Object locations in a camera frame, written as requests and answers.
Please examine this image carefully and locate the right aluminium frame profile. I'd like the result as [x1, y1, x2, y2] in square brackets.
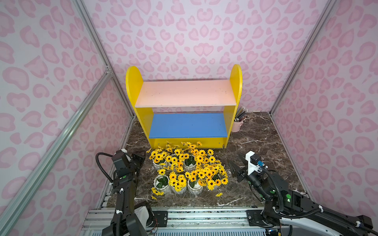
[269, 0, 339, 118]

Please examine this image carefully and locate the aluminium frame profile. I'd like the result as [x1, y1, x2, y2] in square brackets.
[269, 0, 339, 118]
[1, 71, 112, 236]

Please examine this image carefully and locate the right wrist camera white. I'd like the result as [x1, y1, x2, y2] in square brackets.
[245, 151, 264, 176]

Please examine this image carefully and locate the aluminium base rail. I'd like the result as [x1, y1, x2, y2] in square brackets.
[79, 206, 340, 236]

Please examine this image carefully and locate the yellow two-tier shelf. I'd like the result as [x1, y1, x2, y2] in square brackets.
[125, 65, 243, 149]

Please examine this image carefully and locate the left aluminium frame profile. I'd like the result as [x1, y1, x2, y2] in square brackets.
[1, 71, 112, 236]

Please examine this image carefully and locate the back left aluminium post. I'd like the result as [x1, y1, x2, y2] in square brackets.
[72, 0, 134, 117]

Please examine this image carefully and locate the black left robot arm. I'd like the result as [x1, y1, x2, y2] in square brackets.
[95, 149, 147, 236]

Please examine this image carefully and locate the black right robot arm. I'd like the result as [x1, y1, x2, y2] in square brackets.
[227, 151, 378, 236]

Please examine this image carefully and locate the pink cup with pencils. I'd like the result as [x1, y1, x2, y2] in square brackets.
[231, 106, 248, 133]

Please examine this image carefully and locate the sunflower pot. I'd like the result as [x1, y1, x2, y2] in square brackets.
[179, 142, 203, 172]
[152, 169, 172, 197]
[165, 143, 184, 173]
[149, 148, 168, 171]
[203, 149, 217, 164]
[168, 172, 187, 195]
[201, 160, 229, 191]
[185, 168, 206, 196]

